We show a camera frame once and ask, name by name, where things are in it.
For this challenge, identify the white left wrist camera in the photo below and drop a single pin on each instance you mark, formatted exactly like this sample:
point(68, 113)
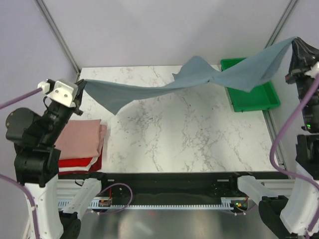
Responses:
point(60, 91)

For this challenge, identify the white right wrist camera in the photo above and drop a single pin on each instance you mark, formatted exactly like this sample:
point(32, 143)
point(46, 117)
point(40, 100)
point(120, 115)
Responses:
point(314, 71)

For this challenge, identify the light blue cable duct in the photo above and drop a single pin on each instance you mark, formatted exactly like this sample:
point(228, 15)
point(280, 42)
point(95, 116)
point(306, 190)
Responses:
point(163, 203)

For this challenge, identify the blue grey t shirt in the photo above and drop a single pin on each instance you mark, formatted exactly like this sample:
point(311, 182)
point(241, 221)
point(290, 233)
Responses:
point(246, 75)

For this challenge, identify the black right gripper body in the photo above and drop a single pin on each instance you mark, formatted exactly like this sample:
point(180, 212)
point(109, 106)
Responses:
point(297, 72)

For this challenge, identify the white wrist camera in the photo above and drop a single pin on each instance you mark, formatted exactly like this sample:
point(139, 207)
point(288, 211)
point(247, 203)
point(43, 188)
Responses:
point(60, 91)
point(314, 71)

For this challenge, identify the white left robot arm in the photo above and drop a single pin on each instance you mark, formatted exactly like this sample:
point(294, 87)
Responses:
point(36, 162)

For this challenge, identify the red folded t shirt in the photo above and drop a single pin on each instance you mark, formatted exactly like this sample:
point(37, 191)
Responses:
point(96, 162)

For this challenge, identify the white folded t shirt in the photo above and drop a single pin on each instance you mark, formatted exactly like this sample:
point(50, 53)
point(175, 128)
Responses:
point(75, 169)

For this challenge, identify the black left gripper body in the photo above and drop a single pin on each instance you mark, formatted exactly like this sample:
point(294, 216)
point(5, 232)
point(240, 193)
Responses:
point(58, 117)

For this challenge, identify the pink folded t shirt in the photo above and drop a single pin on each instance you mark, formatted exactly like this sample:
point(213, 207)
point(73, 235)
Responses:
point(81, 139)

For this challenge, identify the aluminium frame rail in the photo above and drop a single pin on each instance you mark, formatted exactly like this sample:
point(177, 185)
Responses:
point(68, 188)

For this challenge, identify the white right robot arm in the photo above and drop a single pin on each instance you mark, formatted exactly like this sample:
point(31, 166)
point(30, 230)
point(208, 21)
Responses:
point(297, 215)

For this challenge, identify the green plastic tray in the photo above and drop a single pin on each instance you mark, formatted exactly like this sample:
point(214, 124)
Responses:
point(261, 98)

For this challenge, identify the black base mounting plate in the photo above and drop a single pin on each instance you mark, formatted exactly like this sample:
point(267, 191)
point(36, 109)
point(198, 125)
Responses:
point(201, 185)

